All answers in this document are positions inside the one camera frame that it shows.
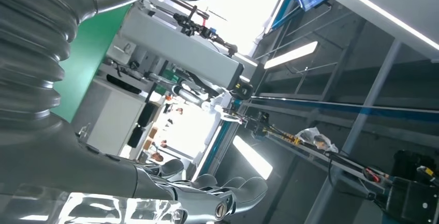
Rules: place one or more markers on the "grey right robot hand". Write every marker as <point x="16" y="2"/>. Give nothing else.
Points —
<point x="68" y="167"/>

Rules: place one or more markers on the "white cabinet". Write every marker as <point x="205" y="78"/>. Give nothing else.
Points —
<point x="113" y="123"/>

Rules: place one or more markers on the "person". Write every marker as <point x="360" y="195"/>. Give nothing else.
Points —
<point x="157" y="157"/>

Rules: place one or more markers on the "grey machine stand with column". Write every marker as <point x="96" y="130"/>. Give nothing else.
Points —
<point x="178" y="49"/>

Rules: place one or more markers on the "white ceiling light panel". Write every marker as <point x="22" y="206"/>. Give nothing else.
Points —
<point x="253" y="157"/>
<point x="291" y="55"/>

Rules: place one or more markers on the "clear plastic bag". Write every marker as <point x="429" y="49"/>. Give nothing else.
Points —
<point x="313" y="139"/>

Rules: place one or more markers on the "black overhead equipment box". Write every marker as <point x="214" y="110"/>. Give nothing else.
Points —
<point x="411" y="198"/>

